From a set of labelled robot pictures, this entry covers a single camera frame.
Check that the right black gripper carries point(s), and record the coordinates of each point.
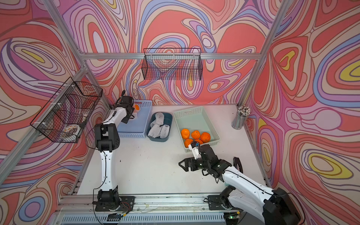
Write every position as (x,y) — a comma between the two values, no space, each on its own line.
(192,160)

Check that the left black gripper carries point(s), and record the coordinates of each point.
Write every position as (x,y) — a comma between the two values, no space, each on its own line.
(125,120)

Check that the white foam net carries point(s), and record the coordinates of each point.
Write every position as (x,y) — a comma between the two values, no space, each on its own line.
(154,132)
(164,132)
(159,118)

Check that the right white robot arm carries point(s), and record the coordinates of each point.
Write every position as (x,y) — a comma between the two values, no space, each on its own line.
(271,206)

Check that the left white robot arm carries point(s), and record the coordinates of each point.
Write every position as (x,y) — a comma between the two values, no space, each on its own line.
(107,141)

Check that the lavender perforated plastic basket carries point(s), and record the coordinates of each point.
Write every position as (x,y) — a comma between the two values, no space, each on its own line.
(137,127)

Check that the black stapler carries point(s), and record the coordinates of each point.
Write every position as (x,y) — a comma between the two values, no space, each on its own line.
(237,164)

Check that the mint green perforated basket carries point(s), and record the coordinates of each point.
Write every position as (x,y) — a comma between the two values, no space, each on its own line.
(195,118)

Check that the metal cup of pencils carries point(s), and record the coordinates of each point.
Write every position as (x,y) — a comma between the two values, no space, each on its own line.
(241,116)

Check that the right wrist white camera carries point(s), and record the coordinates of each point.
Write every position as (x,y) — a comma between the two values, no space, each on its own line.
(194,147)

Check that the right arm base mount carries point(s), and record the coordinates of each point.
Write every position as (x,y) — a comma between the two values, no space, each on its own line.
(218,202)

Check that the black wire basket back wall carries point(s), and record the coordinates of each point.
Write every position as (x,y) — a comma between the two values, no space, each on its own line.
(172,64)

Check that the black wire basket wall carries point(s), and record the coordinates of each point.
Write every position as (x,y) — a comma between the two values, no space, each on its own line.
(172,64)
(73,103)

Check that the black wire basket left wall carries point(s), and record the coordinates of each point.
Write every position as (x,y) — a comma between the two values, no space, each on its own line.
(73,103)

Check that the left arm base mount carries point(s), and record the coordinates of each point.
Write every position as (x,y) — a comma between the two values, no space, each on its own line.
(120,204)

